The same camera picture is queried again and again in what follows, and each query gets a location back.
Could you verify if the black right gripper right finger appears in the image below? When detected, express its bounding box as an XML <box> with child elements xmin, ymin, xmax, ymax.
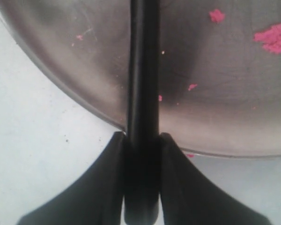
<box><xmin>160</xmin><ymin>133</ymin><xmax>271</xmax><ymax>225</ymax></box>

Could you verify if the round steel plate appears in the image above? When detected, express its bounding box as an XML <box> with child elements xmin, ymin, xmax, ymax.
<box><xmin>0</xmin><ymin>0</ymin><xmax>281</xmax><ymax>157</ymax></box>

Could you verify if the black knife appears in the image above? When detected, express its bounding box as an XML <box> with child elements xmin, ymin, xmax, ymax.
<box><xmin>124</xmin><ymin>0</ymin><xmax>160</xmax><ymax>225</ymax></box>

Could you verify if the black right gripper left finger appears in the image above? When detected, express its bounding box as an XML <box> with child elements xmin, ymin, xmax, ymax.
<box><xmin>18</xmin><ymin>132</ymin><xmax>126</xmax><ymax>225</ymax></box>

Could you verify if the pink clay crumb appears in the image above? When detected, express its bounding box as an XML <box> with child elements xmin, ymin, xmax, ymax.
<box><xmin>209</xmin><ymin>9</ymin><xmax>225</xmax><ymax>23</ymax></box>

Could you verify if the pink dough piece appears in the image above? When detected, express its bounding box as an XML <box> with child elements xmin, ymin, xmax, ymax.
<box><xmin>253</xmin><ymin>23</ymin><xmax>281</xmax><ymax>54</ymax></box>

